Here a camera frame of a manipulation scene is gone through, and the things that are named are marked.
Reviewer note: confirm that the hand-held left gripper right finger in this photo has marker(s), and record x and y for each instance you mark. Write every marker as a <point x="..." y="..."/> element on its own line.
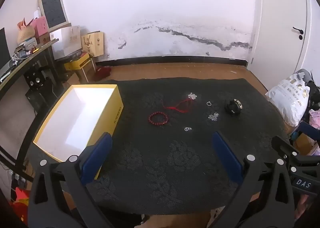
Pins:
<point x="227" y="155"/>

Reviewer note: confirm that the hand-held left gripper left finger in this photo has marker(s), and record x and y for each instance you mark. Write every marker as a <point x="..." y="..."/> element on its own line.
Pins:
<point x="98" y="155"/>

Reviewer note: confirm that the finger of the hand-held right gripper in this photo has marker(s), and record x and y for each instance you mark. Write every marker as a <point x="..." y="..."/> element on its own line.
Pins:
<point x="306" y="160"/>
<point x="282" y="146"/>

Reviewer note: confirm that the yellow cardboard box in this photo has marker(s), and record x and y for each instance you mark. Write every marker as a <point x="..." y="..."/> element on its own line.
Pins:
<point x="75" y="123"/>

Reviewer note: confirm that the black wristwatch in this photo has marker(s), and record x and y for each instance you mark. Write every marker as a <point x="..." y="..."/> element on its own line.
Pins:
<point x="232" y="108"/>

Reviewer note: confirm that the person's right hand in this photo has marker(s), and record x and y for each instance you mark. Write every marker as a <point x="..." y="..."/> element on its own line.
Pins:
<point x="303" y="205"/>

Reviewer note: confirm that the open cardboard box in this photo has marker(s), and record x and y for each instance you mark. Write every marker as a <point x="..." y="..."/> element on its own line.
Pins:
<point x="305" y="144"/>

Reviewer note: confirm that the pink packet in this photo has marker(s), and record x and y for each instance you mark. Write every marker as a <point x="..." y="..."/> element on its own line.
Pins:
<point x="315" y="118"/>

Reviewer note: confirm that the white plastic sack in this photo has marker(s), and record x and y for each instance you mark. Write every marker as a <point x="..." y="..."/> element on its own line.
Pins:
<point x="287" y="100"/>

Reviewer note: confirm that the grey cloth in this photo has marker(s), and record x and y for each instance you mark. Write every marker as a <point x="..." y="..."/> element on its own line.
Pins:
<point x="303" y="74"/>

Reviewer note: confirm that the brown cardboard box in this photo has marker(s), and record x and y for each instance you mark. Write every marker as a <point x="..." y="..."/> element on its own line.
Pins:
<point x="86" y="73"/>

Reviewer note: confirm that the red plastic toy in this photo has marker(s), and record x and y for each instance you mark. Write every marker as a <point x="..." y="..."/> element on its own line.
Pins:
<point x="21" y="200"/>

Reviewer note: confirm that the flat yellow box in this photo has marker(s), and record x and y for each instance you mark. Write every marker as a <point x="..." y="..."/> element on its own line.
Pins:
<point x="78" y="62"/>

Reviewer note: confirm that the black speaker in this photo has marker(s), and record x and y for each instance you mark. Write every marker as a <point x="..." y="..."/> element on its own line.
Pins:
<point x="35" y="79"/>

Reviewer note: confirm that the kraft paper gift bag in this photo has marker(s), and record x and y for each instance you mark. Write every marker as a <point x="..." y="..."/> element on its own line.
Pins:
<point x="92" y="43"/>

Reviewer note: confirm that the white carton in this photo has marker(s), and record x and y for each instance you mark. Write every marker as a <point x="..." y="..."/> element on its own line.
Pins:
<point x="65" y="43"/>

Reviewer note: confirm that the black framed desk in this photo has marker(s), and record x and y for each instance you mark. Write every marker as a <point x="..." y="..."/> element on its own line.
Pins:
<point x="37" y="51"/>

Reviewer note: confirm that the white door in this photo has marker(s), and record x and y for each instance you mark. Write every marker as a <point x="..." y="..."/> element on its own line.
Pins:
<point x="282" y="18"/>

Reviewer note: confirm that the pink box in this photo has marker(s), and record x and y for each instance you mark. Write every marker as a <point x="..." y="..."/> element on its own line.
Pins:
<point x="40" y="26"/>

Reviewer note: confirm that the woven straw bag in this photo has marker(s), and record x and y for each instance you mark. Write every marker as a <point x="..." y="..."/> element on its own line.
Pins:
<point x="25" y="34"/>

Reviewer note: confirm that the black monitor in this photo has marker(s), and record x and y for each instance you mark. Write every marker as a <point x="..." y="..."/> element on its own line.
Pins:
<point x="4" y="48"/>

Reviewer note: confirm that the framed chalkboard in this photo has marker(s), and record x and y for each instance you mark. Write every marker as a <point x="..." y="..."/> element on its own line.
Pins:
<point x="53" y="10"/>

